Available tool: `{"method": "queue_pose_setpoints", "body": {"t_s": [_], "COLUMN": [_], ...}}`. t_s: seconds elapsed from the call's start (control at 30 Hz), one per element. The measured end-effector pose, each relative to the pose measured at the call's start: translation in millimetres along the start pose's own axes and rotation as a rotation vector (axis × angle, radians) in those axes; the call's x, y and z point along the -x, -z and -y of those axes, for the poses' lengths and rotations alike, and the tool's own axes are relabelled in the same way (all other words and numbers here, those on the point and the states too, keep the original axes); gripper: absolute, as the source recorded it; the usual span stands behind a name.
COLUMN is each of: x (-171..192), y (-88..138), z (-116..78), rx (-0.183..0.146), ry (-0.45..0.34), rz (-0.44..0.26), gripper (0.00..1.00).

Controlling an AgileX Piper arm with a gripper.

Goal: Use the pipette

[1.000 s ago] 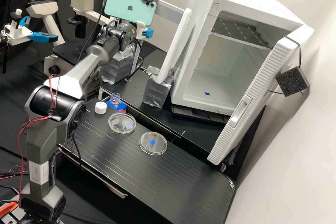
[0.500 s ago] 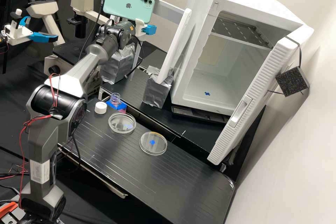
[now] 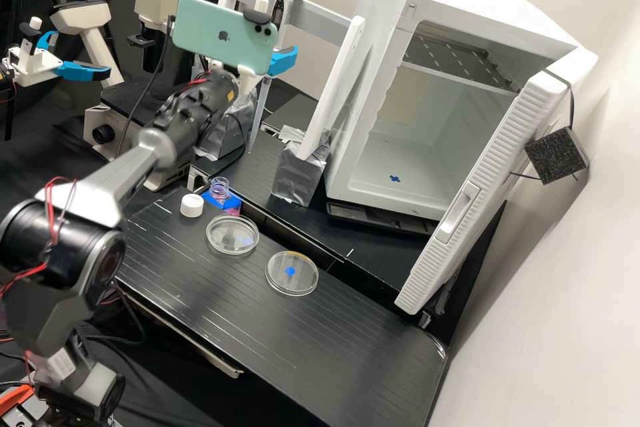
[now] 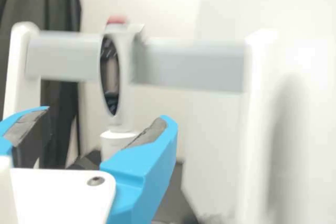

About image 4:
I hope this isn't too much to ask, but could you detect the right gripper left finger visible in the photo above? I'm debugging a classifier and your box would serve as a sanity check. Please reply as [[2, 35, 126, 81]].
[[0, 105, 52, 168]]

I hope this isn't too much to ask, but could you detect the white pipette stand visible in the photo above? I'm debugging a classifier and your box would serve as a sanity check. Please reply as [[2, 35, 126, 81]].
[[2, 20, 336, 224]]

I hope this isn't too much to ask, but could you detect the pipette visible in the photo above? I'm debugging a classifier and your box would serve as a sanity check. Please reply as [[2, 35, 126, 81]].
[[98, 15, 145, 163]]

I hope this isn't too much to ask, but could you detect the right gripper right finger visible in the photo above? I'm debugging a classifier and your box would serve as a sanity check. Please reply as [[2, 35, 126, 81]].
[[99, 115, 179, 216]]

